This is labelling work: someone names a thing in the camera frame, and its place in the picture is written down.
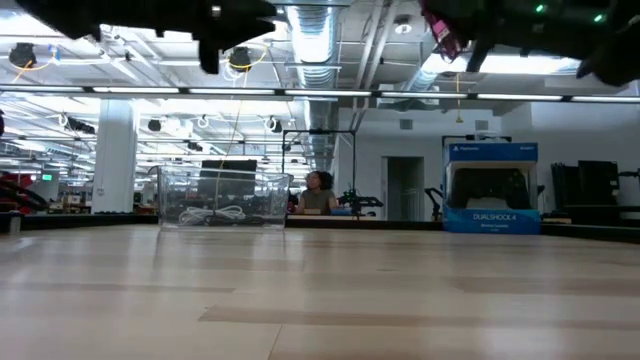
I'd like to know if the red machine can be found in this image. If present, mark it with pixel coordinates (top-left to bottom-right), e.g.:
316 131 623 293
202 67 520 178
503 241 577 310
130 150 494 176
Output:
0 169 51 215

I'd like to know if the black table frame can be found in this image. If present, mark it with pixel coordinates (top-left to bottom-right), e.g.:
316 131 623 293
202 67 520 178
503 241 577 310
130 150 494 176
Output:
0 212 640 245

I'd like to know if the long ceiling light strip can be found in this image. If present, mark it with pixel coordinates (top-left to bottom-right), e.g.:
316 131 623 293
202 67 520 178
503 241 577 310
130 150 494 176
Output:
0 83 640 105

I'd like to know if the white pillar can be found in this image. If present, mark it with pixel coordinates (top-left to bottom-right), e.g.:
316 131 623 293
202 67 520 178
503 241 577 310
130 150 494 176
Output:
91 98 139 215

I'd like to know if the white USB-C cable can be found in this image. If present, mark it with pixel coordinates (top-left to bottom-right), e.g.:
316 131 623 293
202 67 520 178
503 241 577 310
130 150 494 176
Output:
178 204 247 225

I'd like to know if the pink braided USB-C cable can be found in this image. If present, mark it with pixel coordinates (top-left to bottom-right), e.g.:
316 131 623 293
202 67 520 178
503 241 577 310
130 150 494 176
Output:
419 0 465 62

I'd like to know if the person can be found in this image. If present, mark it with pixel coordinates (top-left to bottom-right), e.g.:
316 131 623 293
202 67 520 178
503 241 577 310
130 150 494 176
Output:
298 170 340 216

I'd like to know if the black equipment rack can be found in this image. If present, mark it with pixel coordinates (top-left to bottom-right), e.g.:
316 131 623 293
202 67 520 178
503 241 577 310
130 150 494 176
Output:
551 159 640 207

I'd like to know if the silver ventilation duct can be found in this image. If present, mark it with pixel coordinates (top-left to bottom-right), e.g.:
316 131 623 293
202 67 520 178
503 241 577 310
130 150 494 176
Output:
285 0 342 174

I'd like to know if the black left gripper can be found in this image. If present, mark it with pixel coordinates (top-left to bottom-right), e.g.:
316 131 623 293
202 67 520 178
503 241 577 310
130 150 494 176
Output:
99 0 278 75

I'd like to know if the black monitor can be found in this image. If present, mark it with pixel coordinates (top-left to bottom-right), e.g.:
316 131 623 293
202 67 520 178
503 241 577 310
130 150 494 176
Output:
197 159 259 199

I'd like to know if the grey door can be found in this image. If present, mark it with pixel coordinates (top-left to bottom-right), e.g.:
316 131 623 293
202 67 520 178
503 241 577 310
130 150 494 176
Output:
382 155 426 222

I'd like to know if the clear plastic bin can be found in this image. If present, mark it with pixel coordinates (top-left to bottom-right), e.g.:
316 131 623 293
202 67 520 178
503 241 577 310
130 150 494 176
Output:
157 164 294 231

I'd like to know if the black background rig frame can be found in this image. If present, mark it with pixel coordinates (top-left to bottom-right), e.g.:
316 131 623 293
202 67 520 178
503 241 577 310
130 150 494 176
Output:
281 128 357 216

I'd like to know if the blue DualShock 4 box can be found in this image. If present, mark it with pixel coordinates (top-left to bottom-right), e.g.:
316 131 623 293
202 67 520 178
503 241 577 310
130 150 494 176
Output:
442 142 542 235

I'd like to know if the black ceiling cable reel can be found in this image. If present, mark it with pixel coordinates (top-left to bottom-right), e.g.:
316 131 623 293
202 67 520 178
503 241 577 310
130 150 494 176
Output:
8 42 37 69
228 45 254 74

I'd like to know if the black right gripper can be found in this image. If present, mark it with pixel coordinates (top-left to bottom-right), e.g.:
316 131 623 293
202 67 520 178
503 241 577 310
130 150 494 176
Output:
448 0 592 74

